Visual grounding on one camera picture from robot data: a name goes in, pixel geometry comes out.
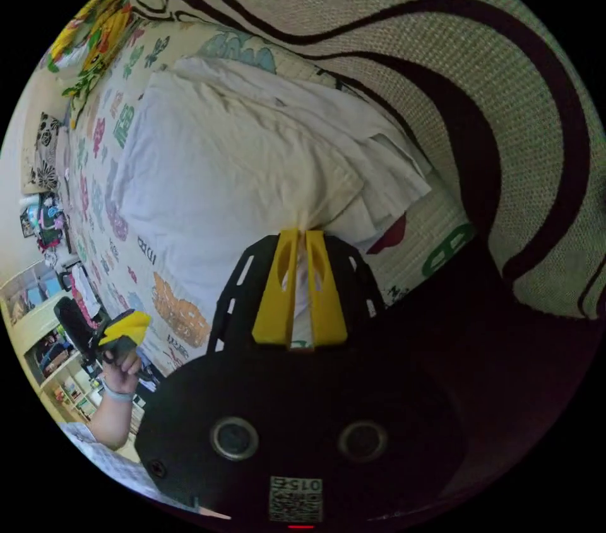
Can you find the black office chair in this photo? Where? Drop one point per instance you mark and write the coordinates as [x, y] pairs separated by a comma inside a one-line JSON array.
[[76, 322]]

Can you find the person's left hand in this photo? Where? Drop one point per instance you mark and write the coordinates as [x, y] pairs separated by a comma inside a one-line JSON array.
[[124, 377]]

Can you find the cluttered desk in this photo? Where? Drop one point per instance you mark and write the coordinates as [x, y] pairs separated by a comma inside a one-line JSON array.
[[45, 223]]

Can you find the person's body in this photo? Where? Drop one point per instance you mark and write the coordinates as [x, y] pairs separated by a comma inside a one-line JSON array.
[[118, 471]]

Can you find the yellow flowered pillow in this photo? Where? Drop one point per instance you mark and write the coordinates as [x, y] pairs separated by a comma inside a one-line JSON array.
[[102, 45]]

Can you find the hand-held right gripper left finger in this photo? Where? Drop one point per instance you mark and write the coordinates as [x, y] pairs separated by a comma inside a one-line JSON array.
[[277, 306]]

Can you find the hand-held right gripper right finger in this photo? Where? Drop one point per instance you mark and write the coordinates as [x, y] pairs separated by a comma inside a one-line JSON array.
[[326, 310]]

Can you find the black white flowered cushion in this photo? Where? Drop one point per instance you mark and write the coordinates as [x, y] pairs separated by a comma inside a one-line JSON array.
[[45, 154]]

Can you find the white shirt with green sleeves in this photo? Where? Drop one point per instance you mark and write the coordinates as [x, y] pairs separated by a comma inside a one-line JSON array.
[[227, 173]]

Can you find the white shelf with items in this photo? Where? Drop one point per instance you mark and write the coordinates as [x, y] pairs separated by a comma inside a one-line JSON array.
[[64, 377]]

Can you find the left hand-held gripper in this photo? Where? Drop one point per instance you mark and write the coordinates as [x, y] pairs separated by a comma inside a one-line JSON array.
[[120, 349]]

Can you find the person's left forearm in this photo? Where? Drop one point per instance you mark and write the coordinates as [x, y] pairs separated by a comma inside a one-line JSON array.
[[110, 422]]

